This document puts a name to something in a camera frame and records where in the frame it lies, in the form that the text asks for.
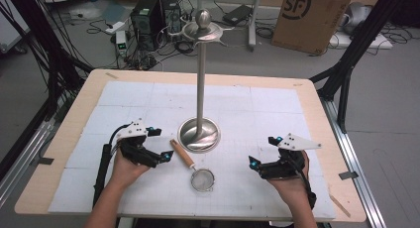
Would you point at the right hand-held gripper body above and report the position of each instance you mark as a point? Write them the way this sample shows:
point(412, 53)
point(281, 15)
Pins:
point(292, 155)

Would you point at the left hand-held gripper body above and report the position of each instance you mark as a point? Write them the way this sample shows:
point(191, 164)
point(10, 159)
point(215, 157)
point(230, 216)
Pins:
point(132, 131)

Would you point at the steel hook stand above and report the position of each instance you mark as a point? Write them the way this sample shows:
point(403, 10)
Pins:
point(200, 89)

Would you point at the person's right hand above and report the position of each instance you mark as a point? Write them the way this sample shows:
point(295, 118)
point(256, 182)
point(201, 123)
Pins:
point(292, 186)

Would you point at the person's left hand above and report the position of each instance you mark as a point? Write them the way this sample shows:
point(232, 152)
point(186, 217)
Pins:
point(127, 170)

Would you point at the white grid mat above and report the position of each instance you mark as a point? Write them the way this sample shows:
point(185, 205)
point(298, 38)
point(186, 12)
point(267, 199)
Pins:
point(247, 115)

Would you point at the tan tape strip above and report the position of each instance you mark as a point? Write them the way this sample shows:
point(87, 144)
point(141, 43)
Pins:
point(111, 75)

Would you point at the black tape piece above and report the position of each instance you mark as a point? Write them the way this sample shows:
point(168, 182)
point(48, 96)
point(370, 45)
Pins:
point(348, 175)
point(45, 161)

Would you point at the white device with green display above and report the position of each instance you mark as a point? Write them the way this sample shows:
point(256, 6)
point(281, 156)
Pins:
point(121, 41)

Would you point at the white power strip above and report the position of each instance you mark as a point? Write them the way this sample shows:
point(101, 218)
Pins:
point(115, 27)

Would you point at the large black computer tower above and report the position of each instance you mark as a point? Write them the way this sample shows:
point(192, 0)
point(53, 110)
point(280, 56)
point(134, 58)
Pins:
point(146, 21)

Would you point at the slim black computer tower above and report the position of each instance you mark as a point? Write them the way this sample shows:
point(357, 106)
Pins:
point(171, 11)

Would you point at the brown cardboard box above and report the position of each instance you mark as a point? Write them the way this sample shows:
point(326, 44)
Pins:
point(310, 20)

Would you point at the flat white board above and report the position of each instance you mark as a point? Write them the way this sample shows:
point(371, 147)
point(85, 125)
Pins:
point(360, 42)

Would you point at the flat black device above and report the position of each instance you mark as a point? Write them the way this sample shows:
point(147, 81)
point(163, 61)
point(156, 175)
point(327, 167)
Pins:
point(237, 15)

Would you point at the grey rounded appliance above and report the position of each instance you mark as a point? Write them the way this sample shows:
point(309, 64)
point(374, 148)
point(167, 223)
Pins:
point(356, 15)

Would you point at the aluminium rail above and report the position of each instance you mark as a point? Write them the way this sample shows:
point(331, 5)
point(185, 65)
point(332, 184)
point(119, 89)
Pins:
point(355, 168)
point(23, 157)

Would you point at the black frame strut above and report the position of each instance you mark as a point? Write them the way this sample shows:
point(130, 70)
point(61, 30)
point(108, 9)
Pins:
point(360, 39)

